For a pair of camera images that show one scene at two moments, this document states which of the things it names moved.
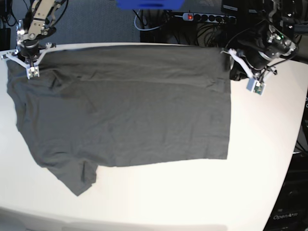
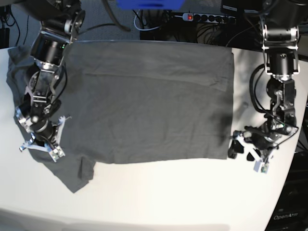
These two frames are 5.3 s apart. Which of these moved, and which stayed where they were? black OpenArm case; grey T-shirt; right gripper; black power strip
Moved: right gripper
Stayed: black OpenArm case; grey T-shirt; black power strip
